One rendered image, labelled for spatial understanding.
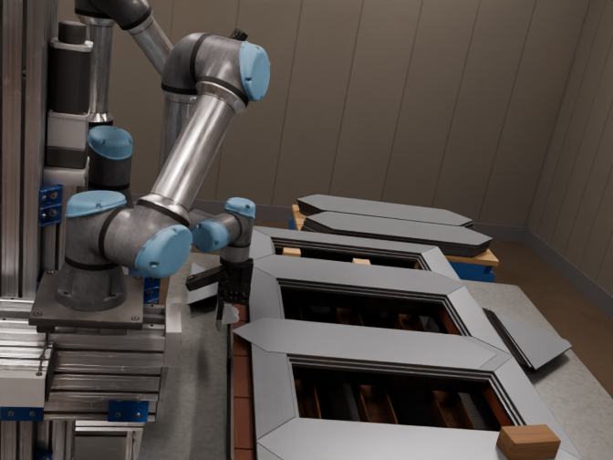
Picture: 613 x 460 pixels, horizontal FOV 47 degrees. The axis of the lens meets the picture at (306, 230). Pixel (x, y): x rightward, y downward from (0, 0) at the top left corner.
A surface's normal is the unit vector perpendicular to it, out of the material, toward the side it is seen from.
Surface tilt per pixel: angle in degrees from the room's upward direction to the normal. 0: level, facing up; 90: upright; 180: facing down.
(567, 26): 90
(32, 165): 90
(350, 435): 0
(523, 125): 90
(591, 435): 0
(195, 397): 0
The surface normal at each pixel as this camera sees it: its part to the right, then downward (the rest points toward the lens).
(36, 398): 0.19, 0.38
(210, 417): 0.16, -0.92
